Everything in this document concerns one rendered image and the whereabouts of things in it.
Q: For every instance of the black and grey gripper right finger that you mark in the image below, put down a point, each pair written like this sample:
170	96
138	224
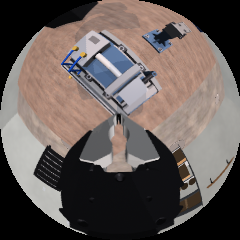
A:
143	147

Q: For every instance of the grey flat bar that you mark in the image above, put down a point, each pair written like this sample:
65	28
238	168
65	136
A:
122	103
139	75

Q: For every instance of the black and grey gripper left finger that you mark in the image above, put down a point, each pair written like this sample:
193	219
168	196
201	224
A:
94	148

